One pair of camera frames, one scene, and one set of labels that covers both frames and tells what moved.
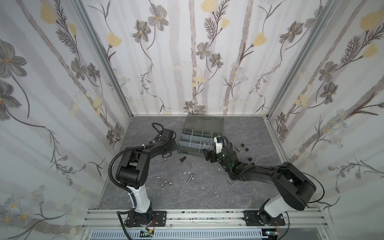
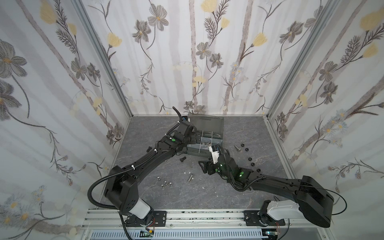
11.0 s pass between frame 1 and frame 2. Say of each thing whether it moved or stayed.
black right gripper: moved
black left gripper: moved
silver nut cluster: stayed
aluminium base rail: stayed
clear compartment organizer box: stayed
